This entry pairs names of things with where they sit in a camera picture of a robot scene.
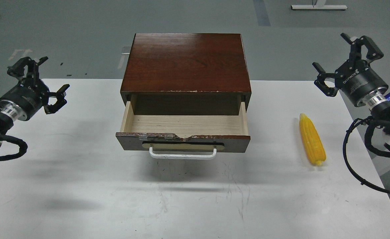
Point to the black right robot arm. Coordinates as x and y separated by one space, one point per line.
377 135

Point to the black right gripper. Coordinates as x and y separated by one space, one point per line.
360 81

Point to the wooden drawer with white handle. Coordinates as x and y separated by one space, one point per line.
184 136

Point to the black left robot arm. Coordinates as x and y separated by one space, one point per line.
10 146

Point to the dark wooden cabinet box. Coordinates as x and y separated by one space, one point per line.
198 73

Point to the yellow corn cob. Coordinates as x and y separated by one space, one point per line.
311 141

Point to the white table leg base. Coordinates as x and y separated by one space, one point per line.
319 5

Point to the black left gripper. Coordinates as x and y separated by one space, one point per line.
24 100

